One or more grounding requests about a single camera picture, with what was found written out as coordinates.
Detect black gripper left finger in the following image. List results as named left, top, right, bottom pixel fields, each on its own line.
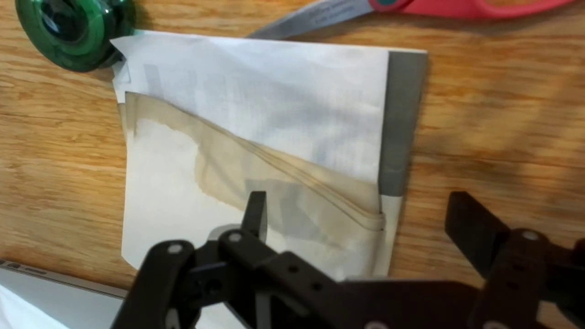
left=241, top=191, right=266, bottom=239

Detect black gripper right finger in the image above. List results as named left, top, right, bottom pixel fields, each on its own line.
left=443, top=191, right=509, bottom=275

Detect red handled scissors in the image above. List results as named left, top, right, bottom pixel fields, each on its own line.
left=251, top=0, right=573, bottom=40

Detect white paper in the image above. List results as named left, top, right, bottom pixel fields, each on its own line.
left=113, top=30, right=427, bottom=279

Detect green tape roll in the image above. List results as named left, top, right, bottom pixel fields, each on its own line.
left=14, top=0, right=134, bottom=72

